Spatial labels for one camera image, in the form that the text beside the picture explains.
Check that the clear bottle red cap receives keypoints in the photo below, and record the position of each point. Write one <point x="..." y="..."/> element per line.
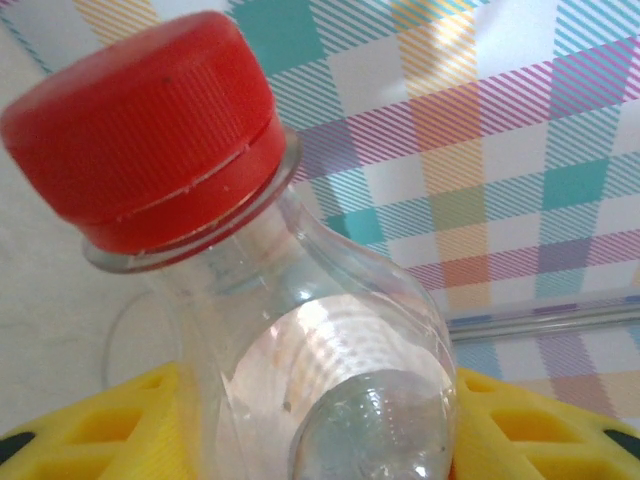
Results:
<point x="150" y="125"/>

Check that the aluminium frame post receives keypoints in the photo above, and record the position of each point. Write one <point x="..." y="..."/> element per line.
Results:
<point x="550" y="317"/>

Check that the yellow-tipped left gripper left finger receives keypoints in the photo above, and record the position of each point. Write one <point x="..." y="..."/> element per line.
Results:
<point x="75" y="440"/>

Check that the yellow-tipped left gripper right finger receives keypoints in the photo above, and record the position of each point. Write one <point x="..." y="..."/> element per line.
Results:
<point x="550" y="440"/>

